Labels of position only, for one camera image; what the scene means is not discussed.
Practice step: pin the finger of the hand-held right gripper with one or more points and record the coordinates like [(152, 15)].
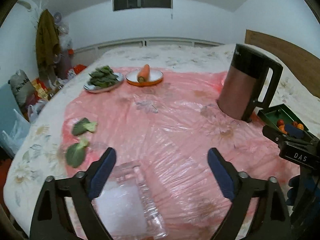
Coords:
[(272, 133), (295, 131)]

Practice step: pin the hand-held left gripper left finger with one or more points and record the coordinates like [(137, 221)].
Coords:
[(102, 172)]

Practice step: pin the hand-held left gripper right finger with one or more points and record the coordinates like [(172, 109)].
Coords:
[(221, 172)]

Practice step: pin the orange mandarin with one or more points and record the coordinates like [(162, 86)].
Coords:
[(295, 123), (282, 129), (300, 126)]

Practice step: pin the green shallow box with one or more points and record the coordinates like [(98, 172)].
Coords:
[(272, 113)]

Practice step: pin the person's right hand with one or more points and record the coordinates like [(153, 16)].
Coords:
[(293, 188)]

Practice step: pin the bok choy piece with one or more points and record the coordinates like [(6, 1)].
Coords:
[(76, 152), (83, 127)]

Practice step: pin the clear glass tray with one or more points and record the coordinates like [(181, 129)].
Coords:
[(125, 205)]

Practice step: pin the pink and black kettle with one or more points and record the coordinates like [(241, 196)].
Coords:
[(237, 87)]

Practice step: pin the pink plastic sheet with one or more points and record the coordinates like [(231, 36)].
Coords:
[(175, 135)]

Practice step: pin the wooden headboard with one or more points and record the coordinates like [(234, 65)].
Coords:
[(287, 52)]

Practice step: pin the patterned plate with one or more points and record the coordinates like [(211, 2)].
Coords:
[(96, 90)]

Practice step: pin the white plastic bag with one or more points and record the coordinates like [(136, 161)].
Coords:
[(15, 130), (35, 110)]

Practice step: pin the pile of green leaves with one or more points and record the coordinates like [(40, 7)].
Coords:
[(102, 77)]

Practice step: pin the red and yellow carton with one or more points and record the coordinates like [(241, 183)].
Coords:
[(38, 90)]

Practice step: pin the red bag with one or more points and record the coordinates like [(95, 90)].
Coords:
[(78, 68)]

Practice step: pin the carrot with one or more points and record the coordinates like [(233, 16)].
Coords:
[(144, 72)]

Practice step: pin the orange rimmed white plate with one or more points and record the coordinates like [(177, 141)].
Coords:
[(155, 76)]

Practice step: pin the purple bin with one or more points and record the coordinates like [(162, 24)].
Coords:
[(63, 65)]

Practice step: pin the light blue board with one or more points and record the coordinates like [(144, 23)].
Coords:
[(6, 110)]

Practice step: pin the grey printed sack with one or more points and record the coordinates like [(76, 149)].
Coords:
[(21, 87)]

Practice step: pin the clear plastic bags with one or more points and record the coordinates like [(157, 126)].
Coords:
[(63, 35)]

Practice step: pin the olive coat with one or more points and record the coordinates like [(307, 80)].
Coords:
[(46, 40)]

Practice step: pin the white slatted wall panel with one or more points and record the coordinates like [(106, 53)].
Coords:
[(120, 45)]

